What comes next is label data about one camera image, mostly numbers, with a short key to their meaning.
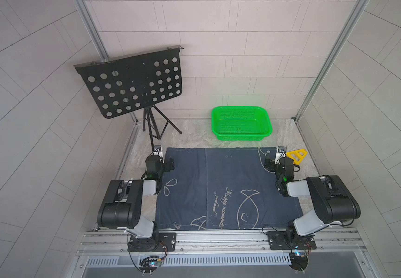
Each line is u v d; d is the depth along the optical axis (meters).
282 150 0.79
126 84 0.69
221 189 0.86
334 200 0.45
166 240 0.71
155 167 0.69
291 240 0.64
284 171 0.70
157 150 0.79
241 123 1.12
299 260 0.69
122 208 0.43
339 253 0.71
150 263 0.65
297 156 0.98
